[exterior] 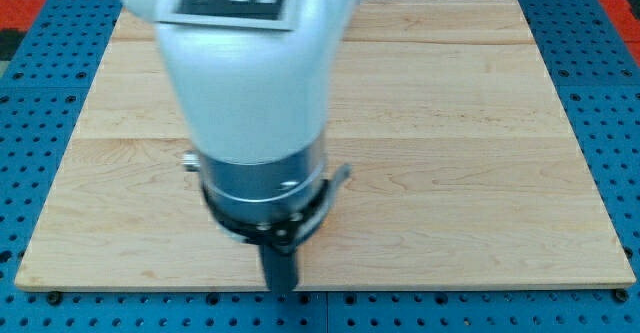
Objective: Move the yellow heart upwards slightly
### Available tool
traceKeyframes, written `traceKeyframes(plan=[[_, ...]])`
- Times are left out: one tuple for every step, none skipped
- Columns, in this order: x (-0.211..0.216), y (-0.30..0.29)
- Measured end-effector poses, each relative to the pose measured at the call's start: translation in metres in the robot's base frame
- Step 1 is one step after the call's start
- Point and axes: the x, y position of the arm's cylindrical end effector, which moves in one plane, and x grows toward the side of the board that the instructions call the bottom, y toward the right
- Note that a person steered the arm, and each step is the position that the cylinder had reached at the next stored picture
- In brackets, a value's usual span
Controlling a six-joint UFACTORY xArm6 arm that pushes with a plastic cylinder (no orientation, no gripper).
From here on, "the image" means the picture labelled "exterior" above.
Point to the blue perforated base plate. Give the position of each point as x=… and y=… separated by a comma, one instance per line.
x=47, y=82

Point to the light wooden board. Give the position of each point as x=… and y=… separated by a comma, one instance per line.
x=466, y=174

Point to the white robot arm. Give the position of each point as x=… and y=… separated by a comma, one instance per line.
x=252, y=79

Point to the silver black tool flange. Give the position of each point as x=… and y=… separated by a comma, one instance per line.
x=279, y=204

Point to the dark cylindrical pusher stick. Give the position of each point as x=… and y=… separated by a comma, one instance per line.
x=279, y=269

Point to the black white fiducial marker tag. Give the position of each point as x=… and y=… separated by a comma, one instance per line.
x=251, y=14

